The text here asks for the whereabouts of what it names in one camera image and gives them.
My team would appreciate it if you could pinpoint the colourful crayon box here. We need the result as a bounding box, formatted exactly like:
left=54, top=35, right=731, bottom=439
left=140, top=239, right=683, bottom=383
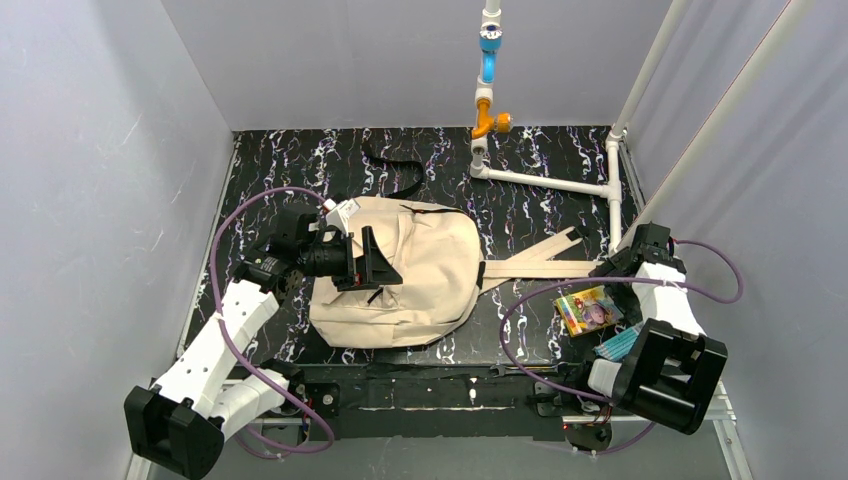
left=554, top=286, right=624, bottom=337

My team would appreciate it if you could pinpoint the beige canvas backpack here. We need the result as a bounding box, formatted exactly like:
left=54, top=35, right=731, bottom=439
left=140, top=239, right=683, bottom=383
left=309, top=184, right=598, bottom=349

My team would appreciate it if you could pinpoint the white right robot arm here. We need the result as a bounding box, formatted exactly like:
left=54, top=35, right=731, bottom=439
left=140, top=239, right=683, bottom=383
left=587, top=223, right=728, bottom=434

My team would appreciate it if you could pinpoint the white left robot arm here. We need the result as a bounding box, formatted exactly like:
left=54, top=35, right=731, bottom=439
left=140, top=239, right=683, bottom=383
left=124, top=200, right=403, bottom=479

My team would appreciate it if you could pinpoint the light blue barcode book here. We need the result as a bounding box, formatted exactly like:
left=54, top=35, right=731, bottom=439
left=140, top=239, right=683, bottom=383
left=593, top=325, right=642, bottom=362

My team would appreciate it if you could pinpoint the blue orange pipe fitting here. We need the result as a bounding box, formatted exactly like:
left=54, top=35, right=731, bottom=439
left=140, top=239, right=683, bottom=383
left=471, top=21, right=513, bottom=140

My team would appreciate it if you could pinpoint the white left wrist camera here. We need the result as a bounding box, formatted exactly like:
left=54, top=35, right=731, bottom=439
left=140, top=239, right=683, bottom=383
left=322, top=199, right=360, bottom=234

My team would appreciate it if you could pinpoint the aluminium rail frame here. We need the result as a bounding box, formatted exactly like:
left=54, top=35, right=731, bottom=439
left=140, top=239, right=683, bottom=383
left=125, top=376, right=757, bottom=480

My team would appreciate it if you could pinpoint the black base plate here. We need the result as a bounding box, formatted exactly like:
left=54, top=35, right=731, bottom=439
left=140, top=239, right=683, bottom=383
left=283, top=363, right=613, bottom=451

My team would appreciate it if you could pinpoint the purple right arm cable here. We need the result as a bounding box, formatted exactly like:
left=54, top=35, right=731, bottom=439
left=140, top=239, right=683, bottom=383
left=498, top=238, right=745, bottom=457

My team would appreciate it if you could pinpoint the white PVC pipe frame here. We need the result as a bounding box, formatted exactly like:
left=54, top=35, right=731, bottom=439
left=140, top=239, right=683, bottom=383
left=469, top=1, right=816, bottom=254

